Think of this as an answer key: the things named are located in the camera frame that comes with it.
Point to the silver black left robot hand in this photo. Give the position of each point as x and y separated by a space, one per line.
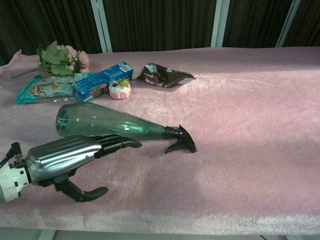
60 155

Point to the green spray bottle black trigger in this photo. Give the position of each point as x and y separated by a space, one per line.
100 122

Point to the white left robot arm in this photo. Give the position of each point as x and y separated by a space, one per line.
11 181

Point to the teal snack packet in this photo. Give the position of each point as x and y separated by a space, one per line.
45 88

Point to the blue cardboard box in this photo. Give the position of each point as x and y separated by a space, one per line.
100 81

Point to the pink toy cupcake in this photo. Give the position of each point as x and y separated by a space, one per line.
120 89

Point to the pink artificial flower bouquet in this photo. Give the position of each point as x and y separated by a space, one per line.
62 60

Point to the dark brown snack bag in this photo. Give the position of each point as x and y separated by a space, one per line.
165 75

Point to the pink plush table cloth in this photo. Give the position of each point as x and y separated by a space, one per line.
200 150

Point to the dark pleated curtain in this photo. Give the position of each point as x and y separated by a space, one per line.
160 25

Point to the white frame post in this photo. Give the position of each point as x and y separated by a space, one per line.
101 25
217 23
287 23

